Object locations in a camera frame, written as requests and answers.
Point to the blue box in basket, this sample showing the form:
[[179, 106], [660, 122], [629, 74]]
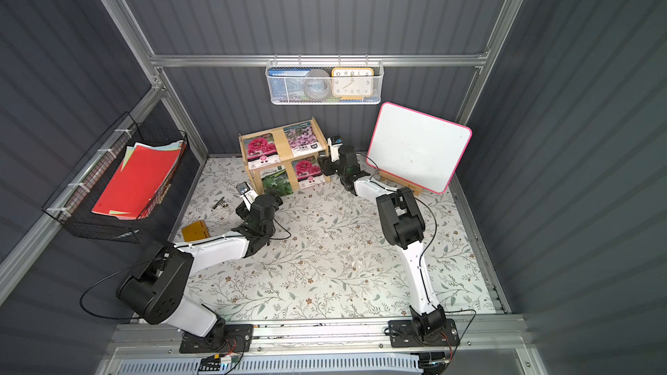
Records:
[[286, 84]]

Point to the pink framed whiteboard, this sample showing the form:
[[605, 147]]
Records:
[[418, 148]]

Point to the purple flower seed bag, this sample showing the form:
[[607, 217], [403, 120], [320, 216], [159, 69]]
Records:
[[302, 139]]

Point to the magenta flower seed bag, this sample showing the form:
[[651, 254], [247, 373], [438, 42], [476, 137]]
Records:
[[308, 172], [261, 151]]

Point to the small metal bolt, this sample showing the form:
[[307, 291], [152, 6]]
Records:
[[218, 203]]

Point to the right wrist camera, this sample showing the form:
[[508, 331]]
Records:
[[334, 144]]

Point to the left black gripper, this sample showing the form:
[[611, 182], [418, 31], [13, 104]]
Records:
[[247, 209]]

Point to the grey tape roll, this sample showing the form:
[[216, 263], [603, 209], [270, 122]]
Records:
[[317, 86]]

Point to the red paper folder stack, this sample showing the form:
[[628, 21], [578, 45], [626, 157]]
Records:
[[143, 171]]

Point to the wooden two-tier shelf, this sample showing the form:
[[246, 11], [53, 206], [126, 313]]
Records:
[[284, 152]]

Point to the yellow sponge block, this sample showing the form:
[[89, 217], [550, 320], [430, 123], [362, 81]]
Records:
[[196, 231]]

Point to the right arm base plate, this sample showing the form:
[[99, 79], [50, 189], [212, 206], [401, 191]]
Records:
[[403, 334]]

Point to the white wire wall basket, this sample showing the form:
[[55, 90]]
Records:
[[328, 65]]

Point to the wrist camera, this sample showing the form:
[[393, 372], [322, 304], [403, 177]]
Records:
[[246, 192], [334, 144]]

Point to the green leaf seed bag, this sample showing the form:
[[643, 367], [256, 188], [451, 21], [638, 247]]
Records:
[[275, 181]]

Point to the wooden whiteboard easel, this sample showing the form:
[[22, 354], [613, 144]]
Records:
[[399, 183]]

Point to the black wire side basket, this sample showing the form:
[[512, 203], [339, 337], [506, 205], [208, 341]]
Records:
[[71, 205]]

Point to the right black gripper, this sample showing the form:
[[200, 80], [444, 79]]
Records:
[[333, 164]]

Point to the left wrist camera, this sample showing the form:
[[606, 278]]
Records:
[[246, 192]]

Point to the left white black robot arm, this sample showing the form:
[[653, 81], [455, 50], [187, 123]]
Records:
[[156, 292]]

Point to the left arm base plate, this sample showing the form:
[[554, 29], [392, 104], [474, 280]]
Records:
[[222, 339]]

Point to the white perforated cable duct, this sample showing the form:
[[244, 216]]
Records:
[[379, 363]]

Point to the yellow analog clock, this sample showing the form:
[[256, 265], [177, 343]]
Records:
[[352, 83]]

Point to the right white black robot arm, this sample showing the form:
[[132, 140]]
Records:
[[403, 226]]

